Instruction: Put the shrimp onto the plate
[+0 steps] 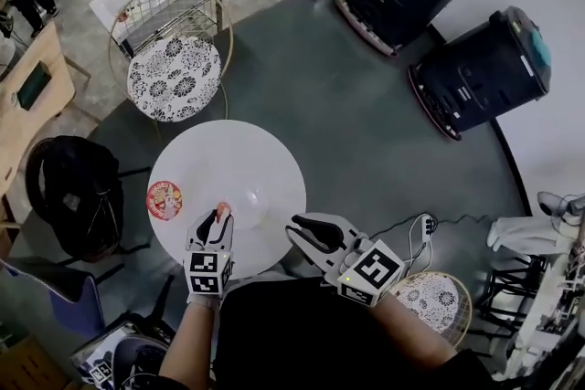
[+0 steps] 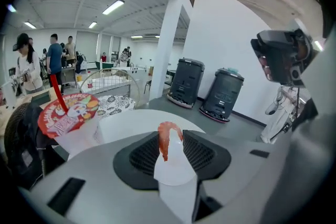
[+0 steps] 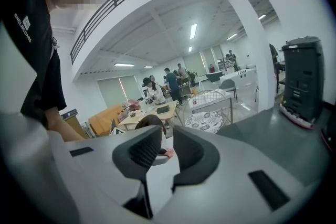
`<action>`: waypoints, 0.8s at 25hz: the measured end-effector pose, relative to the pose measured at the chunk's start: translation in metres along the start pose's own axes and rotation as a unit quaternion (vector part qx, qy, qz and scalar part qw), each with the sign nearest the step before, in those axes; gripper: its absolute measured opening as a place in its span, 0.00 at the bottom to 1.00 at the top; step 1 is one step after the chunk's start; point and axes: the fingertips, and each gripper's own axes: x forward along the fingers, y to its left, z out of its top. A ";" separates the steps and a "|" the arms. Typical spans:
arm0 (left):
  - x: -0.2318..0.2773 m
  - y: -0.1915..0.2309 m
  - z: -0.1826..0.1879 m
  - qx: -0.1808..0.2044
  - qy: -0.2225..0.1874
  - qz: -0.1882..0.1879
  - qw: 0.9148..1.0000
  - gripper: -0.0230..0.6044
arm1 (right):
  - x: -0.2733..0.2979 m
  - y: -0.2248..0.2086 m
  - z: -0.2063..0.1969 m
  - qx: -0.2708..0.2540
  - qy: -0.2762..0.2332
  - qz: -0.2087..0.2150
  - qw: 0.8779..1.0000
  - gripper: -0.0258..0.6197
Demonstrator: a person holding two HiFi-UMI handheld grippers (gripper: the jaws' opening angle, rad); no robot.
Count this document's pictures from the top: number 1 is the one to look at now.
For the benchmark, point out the pink shrimp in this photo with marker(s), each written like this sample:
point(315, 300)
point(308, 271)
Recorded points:
point(224, 209)

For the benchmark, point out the person's right hand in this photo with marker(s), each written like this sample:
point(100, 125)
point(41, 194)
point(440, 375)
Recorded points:
point(357, 249)

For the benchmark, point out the person's black clothing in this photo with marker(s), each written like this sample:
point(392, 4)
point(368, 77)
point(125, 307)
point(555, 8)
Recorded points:
point(311, 333)

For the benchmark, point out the round white table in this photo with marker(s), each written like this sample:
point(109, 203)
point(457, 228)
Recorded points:
point(228, 160)

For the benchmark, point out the white equipment rack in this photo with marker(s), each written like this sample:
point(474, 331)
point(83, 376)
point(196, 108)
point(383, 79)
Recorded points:
point(553, 310)

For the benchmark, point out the round red sticker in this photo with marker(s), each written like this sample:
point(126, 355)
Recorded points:
point(164, 200)

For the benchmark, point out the wooden desk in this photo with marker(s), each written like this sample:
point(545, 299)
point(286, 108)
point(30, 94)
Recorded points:
point(27, 114)

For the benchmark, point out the person's left forearm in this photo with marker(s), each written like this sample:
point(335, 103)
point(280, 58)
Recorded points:
point(189, 347)

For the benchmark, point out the black backpack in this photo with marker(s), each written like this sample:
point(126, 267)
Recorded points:
point(77, 192)

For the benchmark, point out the cardboard box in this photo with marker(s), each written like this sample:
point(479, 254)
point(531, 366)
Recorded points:
point(27, 363)

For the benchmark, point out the blue chair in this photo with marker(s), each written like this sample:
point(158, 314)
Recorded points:
point(59, 297)

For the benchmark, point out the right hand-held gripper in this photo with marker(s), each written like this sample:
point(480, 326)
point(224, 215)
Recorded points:
point(372, 271)

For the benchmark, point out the printed box with dark item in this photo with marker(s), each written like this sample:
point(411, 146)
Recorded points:
point(119, 356)

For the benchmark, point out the dark green box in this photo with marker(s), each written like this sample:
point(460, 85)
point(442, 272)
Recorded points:
point(34, 85)

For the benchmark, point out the person's left hand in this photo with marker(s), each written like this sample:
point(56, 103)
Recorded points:
point(205, 301)

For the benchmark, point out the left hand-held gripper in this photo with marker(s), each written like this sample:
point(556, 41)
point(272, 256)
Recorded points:
point(205, 269)

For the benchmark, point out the black metal stool frame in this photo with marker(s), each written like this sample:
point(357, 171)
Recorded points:
point(516, 287)

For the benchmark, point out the black machine with teal top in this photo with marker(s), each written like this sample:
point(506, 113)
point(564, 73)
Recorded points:
point(484, 73)

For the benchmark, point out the person's right forearm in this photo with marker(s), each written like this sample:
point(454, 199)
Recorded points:
point(411, 333)

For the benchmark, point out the clear glass plate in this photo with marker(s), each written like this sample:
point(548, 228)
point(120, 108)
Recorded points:
point(260, 204)

